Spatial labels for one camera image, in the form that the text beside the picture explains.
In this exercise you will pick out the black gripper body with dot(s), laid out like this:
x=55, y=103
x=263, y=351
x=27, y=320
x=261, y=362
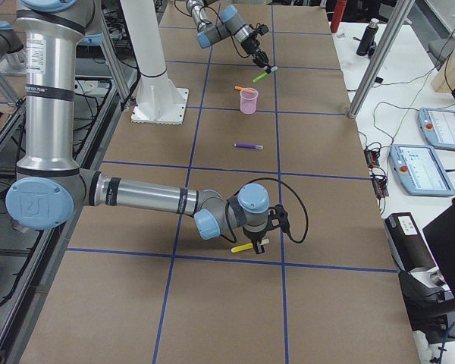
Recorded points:
x=252, y=236
x=251, y=47

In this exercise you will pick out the yellow highlighter pen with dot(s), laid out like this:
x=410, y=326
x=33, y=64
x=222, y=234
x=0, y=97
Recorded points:
x=247, y=246

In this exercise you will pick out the green highlighter pen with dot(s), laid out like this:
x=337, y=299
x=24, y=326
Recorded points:
x=264, y=74

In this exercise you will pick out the orange highlighter pen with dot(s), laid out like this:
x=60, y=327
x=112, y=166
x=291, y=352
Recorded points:
x=246, y=89

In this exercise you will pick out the purple highlighter pen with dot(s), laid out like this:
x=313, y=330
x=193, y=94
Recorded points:
x=248, y=146

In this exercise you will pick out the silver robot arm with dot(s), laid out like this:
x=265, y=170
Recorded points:
x=51, y=185
x=213, y=27

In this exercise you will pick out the pink mesh pen holder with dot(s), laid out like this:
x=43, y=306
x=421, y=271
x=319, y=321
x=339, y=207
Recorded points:
x=248, y=102

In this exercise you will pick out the red bottle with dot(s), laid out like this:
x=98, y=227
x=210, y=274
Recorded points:
x=337, y=15

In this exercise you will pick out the black water bottle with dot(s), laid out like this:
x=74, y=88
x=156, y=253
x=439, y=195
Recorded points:
x=367, y=44

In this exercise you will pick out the near teach pendant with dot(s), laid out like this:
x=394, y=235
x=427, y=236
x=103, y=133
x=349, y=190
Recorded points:
x=420, y=171

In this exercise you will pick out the teach pendant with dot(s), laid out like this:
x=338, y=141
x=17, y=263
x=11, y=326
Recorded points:
x=438, y=127
x=420, y=171

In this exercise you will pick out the far teach pendant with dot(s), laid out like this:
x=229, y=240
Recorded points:
x=438, y=127

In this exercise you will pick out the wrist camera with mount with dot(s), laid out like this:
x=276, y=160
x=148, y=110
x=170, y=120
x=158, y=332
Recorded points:
x=278, y=218
x=259, y=29

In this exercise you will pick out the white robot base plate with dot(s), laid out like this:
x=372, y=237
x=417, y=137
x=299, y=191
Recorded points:
x=154, y=106

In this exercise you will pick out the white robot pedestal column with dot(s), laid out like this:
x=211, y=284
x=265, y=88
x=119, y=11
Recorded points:
x=142, y=26

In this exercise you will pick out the aluminium frame post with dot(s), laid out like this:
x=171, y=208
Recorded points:
x=387, y=39

